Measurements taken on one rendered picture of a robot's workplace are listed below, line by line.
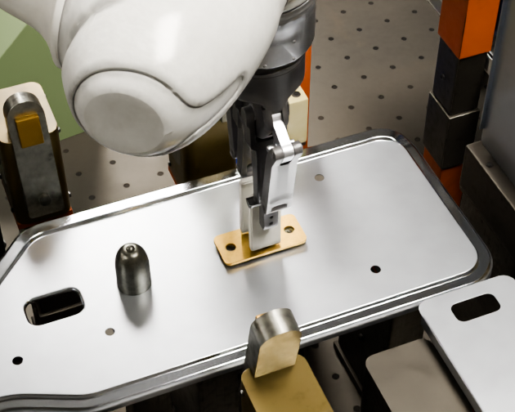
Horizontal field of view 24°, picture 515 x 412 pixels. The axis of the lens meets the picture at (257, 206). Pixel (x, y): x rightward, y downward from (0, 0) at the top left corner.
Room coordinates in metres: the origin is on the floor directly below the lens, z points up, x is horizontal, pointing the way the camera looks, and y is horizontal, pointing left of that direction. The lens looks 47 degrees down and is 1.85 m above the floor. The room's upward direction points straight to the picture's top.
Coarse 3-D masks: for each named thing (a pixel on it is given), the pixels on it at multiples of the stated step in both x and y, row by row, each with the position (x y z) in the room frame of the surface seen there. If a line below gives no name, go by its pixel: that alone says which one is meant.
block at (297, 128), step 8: (296, 96) 0.89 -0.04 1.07; (304, 96) 0.89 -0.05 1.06; (296, 104) 0.88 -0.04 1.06; (304, 104) 0.89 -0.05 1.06; (296, 112) 0.88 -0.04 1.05; (304, 112) 0.89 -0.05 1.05; (296, 120) 0.88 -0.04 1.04; (304, 120) 0.89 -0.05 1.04; (288, 128) 0.88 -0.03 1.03; (296, 128) 0.88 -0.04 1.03; (304, 128) 0.89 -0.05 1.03; (296, 136) 0.88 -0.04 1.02; (304, 136) 0.89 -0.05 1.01; (304, 144) 0.89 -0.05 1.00
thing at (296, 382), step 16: (288, 368) 0.58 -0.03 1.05; (304, 368) 0.58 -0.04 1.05; (256, 384) 0.56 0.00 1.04; (272, 384) 0.56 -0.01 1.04; (288, 384) 0.56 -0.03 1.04; (304, 384) 0.56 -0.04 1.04; (256, 400) 0.54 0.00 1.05; (272, 400) 0.54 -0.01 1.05; (288, 400) 0.54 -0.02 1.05; (304, 400) 0.54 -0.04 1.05; (320, 400) 0.54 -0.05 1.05
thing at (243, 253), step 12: (288, 216) 0.78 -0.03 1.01; (300, 228) 0.77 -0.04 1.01; (216, 240) 0.75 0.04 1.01; (228, 240) 0.75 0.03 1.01; (240, 240) 0.75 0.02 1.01; (288, 240) 0.75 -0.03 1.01; (300, 240) 0.75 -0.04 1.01; (228, 252) 0.74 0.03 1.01; (240, 252) 0.74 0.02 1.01; (252, 252) 0.74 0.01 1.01; (264, 252) 0.74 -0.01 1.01; (228, 264) 0.72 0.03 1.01
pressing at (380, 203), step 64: (384, 128) 0.91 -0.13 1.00; (192, 192) 0.82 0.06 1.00; (320, 192) 0.82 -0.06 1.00; (384, 192) 0.82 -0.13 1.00; (448, 192) 0.83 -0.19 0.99; (64, 256) 0.74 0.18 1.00; (192, 256) 0.74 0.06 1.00; (320, 256) 0.74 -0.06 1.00; (384, 256) 0.74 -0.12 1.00; (448, 256) 0.74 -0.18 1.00; (0, 320) 0.66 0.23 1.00; (64, 320) 0.66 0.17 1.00; (128, 320) 0.66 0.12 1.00; (192, 320) 0.66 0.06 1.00; (320, 320) 0.66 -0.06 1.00; (384, 320) 0.67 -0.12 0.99; (0, 384) 0.59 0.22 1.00; (64, 384) 0.59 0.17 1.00; (128, 384) 0.59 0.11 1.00
